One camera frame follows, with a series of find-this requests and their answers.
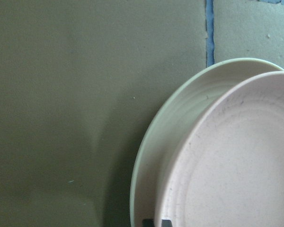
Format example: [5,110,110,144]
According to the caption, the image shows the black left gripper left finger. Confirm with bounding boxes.
[142,218,154,227]

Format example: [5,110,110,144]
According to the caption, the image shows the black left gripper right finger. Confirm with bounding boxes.
[161,219,172,227]

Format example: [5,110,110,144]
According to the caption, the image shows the pink plate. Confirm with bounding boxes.
[154,71,284,227]

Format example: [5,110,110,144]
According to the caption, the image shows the cream white plate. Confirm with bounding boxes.
[129,58,283,227]

